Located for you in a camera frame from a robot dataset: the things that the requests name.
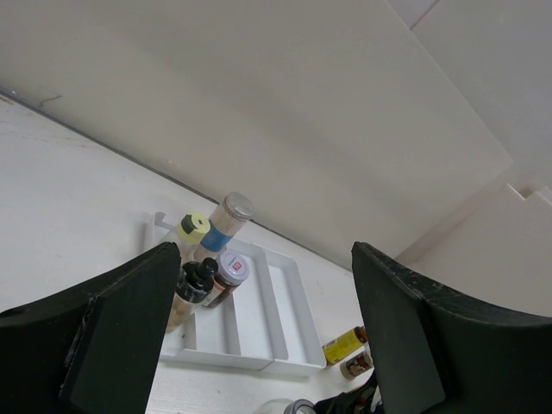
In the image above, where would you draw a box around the yellow-cap spice bottle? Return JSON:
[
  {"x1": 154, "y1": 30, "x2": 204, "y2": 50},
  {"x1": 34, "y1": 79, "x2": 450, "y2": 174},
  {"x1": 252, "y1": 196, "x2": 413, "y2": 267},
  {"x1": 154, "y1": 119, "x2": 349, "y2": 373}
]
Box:
[{"x1": 176, "y1": 211, "x2": 210, "y2": 262}]

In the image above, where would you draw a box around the white divided organizer tray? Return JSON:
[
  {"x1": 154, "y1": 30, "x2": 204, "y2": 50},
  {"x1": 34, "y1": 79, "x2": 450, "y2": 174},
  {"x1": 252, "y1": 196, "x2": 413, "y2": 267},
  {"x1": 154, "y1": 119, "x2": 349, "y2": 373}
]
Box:
[{"x1": 160, "y1": 239, "x2": 326, "y2": 377}]

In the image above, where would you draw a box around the small dark-lid brown jar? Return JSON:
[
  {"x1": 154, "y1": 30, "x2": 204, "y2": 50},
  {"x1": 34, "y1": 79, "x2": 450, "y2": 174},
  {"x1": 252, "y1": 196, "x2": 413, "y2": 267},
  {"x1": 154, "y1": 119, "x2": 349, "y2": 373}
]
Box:
[{"x1": 340, "y1": 349, "x2": 373, "y2": 381}]

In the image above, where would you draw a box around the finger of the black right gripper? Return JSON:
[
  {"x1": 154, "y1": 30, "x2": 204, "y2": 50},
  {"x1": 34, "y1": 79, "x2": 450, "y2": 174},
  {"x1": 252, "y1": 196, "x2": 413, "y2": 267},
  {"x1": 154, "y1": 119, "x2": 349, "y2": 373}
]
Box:
[{"x1": 314, "y1": 373, "x2": 378, "y2": 414}]

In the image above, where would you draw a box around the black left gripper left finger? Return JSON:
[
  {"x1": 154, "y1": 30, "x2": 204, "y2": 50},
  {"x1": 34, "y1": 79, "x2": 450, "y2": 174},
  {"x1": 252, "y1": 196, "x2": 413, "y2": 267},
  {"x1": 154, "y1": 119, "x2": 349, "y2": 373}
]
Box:
[{"x1": 1, "y1": 242, "x2": 181, "y2": 413}]

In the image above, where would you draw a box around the clear glass jar metal lid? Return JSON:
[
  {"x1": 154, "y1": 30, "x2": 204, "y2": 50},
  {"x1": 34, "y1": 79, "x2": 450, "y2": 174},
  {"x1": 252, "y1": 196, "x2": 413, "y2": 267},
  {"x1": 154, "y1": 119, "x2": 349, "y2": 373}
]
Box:
[{"x1": 256, "y1": 397, "x2": 320, "y2": 414}]

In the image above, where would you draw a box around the yellow bottle cork cap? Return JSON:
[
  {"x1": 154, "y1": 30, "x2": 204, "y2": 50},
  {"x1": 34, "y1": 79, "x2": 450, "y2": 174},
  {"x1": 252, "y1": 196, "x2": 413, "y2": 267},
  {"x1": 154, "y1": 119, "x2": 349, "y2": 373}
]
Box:
[{"x1": 322, "y1": 326, "x2": 367, "y2": 366}]

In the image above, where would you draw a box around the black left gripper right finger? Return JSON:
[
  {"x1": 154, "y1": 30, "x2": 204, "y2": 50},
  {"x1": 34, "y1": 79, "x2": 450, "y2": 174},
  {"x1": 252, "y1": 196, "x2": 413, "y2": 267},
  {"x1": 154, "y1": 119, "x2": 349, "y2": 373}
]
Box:
[{"x1": 352, "y1": 242, "x2": 551, "y2": 413}]

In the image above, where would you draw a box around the black-cap spice bottle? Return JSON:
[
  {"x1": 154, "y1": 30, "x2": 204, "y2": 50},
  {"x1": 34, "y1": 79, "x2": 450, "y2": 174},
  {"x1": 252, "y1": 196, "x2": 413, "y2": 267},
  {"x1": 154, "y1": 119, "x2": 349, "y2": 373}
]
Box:
[{"x1": 166, "y1": 258, "x2": 218, "y2": 334}]

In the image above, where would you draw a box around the blue-label tall spice jar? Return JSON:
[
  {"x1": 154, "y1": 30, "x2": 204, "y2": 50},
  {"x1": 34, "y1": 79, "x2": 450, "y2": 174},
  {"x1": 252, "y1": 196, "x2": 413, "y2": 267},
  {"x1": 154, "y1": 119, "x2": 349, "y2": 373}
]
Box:
[{"x1": 193, "y1": 191, "x2": 255, "y2": 261}]

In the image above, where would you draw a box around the red-label white-lid spice jar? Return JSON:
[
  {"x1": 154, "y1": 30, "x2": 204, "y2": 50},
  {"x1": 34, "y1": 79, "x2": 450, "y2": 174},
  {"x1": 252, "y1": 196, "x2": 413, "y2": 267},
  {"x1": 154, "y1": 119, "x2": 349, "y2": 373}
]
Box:
[{"x1": 203, "y1": 250, "x2": 249, "y2": 309}]

